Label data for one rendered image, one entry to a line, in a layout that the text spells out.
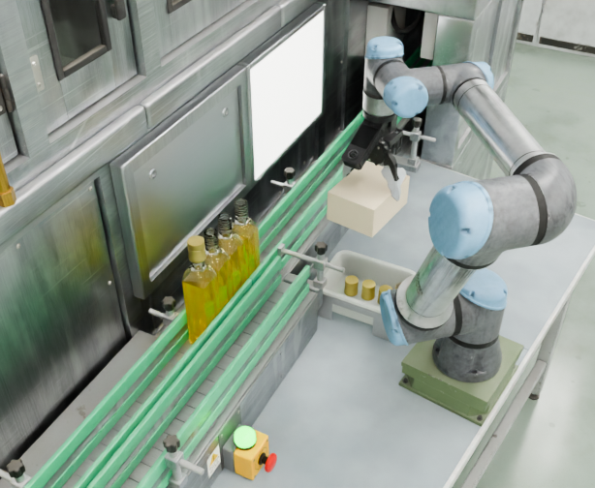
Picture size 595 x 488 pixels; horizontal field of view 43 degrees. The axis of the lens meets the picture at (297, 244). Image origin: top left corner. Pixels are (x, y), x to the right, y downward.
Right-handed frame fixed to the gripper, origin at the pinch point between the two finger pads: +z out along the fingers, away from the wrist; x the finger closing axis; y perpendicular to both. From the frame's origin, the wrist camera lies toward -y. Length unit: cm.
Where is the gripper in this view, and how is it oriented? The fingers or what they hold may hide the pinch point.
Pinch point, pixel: (368, 192)
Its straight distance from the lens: 172.7
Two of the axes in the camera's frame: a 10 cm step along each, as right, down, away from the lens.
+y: 5.7, -5.1, 6.4
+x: -8.2, -3.6, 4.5
